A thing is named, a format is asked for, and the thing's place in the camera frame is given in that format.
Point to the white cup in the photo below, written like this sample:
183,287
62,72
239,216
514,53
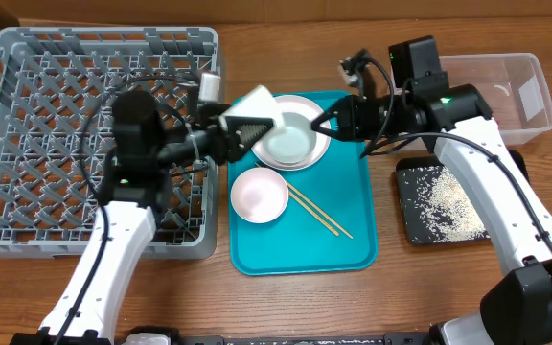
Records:
258,103

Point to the pink small bowl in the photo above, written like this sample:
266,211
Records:
259,195

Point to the black tray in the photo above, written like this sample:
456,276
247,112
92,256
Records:
406,193

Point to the white rice pile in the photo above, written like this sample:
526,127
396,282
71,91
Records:
443,208

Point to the clear plastic bin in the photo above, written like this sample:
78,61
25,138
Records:
513,85

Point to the grey dishwasher rack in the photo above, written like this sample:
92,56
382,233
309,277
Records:
55,120

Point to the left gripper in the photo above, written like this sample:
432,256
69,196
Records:
224,142

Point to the large white plate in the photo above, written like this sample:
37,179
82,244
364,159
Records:
309,109

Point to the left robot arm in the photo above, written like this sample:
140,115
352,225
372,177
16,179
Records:
133,198

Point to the grey bowl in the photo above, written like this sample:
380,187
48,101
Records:
292,142

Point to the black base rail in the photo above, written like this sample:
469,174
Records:
161,335

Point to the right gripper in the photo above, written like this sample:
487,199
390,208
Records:
347,119

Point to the wooden chopstick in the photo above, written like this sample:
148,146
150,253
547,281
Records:
319,214
275,193

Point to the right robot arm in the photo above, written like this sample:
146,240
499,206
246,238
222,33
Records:
457,126

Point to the teal serving tray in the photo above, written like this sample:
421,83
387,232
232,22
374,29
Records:
296,242

